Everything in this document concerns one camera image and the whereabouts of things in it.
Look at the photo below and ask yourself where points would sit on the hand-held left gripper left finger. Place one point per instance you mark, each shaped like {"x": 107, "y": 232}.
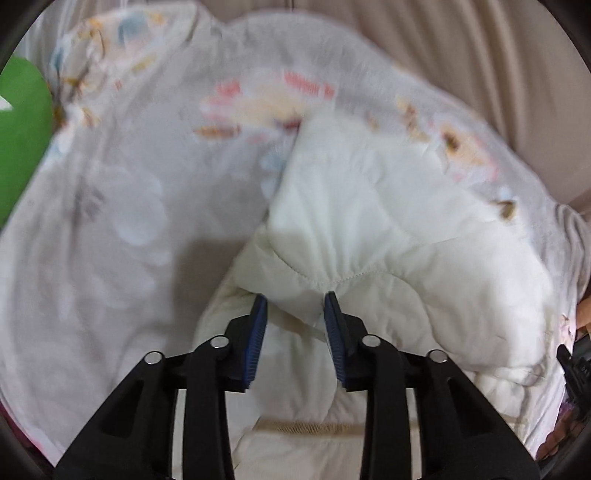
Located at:
{"x": 256, "y": 333}

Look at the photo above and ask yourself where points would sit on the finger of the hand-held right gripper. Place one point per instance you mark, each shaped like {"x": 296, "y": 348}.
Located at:
{"x": 571, "y": 374}

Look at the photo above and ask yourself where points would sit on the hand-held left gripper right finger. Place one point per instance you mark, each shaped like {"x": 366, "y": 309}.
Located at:
{"x": 333, "y": 333}

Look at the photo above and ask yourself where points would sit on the cream quilted garment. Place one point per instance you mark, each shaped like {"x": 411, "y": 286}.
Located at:
{"x": 392, "y": 221}

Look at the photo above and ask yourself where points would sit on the person's right hand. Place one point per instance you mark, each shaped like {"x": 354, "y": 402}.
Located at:
{"x": 584, "y": 316}

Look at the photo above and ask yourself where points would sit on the printed white bed sheet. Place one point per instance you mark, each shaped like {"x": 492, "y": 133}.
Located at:
{"x": 115, "y": 230}

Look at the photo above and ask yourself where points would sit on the green cloth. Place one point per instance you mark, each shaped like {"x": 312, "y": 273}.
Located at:
{"x": 23, "y": 138}

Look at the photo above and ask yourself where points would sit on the beige curtain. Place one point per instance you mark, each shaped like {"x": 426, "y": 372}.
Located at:
{"x": 466, "y": 50}

